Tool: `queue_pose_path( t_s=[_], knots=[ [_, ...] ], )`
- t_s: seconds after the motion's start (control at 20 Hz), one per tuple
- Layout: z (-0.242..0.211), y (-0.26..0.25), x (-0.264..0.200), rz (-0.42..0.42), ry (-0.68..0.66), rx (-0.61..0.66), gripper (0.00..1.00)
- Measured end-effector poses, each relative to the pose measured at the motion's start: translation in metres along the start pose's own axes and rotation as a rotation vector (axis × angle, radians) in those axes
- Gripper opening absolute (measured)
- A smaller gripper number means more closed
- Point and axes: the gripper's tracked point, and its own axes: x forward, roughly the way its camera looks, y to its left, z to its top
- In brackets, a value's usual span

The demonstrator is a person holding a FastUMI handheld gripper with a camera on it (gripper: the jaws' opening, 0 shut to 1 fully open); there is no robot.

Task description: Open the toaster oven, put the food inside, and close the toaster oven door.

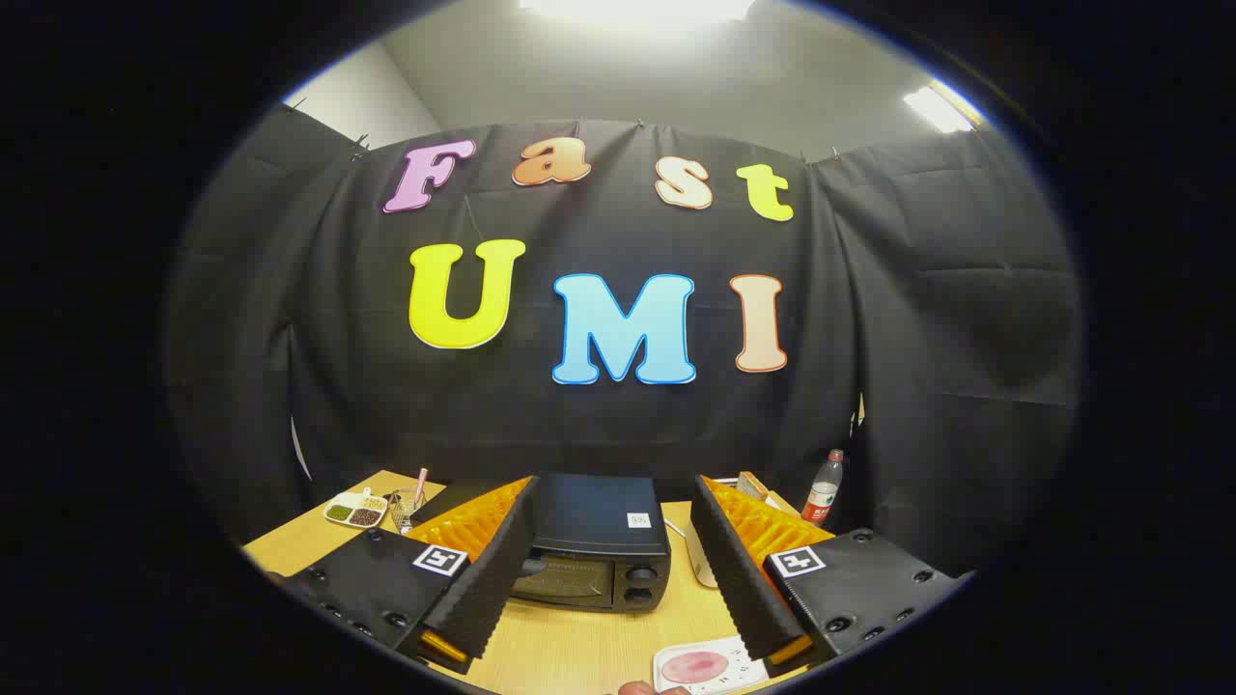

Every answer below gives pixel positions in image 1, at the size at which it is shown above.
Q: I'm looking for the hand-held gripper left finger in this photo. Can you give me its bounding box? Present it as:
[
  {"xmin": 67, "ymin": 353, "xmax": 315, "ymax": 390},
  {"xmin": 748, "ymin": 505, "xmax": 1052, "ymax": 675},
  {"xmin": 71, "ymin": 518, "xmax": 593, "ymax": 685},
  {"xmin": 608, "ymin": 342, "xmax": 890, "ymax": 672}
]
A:
[{"xmin": 280, "ymin": 475, "xmax": 542, "ymax": 677}]

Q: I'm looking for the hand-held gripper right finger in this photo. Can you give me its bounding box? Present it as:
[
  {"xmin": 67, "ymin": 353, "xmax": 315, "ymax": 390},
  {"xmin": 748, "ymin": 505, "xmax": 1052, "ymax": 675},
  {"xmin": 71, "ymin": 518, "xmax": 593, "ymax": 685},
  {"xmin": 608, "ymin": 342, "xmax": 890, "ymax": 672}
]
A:
[{"xmin": 689, "ymin": 473, "xmax": 976, "ymax": 677}]

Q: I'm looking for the white square plate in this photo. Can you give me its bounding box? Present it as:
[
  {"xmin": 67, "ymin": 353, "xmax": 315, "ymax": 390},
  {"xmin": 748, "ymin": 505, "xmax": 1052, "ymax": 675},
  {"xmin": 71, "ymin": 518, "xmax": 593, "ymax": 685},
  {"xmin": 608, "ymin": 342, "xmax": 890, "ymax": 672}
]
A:
[{"xmin": 653, "ymin": 635, "xmax": 771, "ymax": 695}]

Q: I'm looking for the pink ham slice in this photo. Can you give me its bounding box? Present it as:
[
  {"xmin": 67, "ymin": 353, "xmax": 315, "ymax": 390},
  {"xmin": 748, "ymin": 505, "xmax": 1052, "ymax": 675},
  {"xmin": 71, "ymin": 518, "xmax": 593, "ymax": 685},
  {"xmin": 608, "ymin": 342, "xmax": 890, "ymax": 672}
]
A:
[{"xmin": 660, "ymin": 651, "xmax": 730, "ymax": 684}]

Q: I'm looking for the black toaster oven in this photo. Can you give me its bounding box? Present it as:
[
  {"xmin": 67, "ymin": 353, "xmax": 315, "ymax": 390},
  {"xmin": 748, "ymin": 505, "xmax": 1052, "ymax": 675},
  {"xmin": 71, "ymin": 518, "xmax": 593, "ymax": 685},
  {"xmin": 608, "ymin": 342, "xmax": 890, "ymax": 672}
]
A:
[{"xmin": 410, "ymin": 473, "xmax": 673, "ymax": 614}]

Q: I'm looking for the white pop-up toaster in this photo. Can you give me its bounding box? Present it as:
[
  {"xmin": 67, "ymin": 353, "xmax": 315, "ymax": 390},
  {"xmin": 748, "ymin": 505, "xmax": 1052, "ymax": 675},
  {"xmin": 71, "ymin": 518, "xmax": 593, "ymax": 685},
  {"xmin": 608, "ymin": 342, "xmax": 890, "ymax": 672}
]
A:
[{"xmin": 664, "ymin": 473, "xmax": 807, "ymax": 590}]

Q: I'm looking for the clear plastic water bottle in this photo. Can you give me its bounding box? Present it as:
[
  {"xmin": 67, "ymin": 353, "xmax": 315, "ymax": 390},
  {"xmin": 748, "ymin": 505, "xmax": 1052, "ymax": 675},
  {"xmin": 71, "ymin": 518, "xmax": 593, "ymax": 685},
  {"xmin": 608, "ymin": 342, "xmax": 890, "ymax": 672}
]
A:
[{"xmin": 801, "ymin": 449, "xmax": 846, "ymax": 525}]

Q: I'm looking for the white divided bean dish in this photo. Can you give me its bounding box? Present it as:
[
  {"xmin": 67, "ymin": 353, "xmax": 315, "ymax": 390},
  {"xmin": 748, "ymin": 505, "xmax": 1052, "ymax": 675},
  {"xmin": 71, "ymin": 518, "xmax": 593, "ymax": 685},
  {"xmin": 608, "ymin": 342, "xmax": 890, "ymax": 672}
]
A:
[{"xmin": 323, "ymin": 490, "xmax": 389, "ymax": 529}]

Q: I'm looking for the ceiling light panel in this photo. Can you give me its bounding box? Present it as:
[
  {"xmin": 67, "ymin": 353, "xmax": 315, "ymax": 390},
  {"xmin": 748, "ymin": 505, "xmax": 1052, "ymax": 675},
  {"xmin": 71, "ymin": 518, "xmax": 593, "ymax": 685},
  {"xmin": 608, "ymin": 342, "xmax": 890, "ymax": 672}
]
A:
[
  {"xmin": 517, "ymin": 0, "xmax": 759, "ymax": 26},
  {"xmin": 903, "ymin": 85, "xmax": 978, "ymax": 134}
]

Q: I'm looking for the pink handled metal utensil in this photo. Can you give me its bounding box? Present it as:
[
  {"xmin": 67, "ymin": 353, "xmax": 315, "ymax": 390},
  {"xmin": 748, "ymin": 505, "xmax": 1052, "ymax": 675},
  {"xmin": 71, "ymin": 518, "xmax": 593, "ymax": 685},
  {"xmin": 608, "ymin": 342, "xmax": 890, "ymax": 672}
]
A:
[{"xmin": 386, "ymin": 468, "xmax": 431, "ymax": 535}]

